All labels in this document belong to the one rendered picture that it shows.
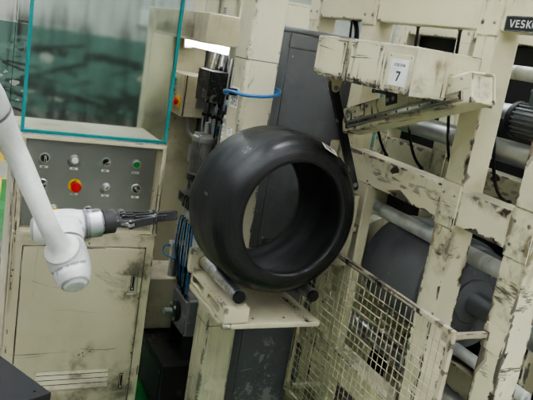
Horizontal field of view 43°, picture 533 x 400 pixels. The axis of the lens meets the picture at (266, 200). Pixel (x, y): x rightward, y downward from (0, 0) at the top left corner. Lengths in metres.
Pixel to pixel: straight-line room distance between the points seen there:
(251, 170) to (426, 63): 0.61
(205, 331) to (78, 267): 0.88
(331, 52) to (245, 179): 0.61
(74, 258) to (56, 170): 0.78
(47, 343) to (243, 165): 1.19
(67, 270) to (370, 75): 1.10
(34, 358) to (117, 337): 0.33
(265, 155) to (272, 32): 0.54
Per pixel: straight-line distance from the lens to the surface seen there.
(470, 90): 2.07
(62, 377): 2.98
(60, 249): 1.96
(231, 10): 5.75
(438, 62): 2.11
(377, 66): 2.21
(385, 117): 2.37
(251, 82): 2.49
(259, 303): 2.51
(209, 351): 2.76
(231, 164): 2.17
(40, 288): 2.79
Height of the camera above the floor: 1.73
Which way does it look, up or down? 13 degrees down
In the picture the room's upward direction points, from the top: 9 degrees clockwise
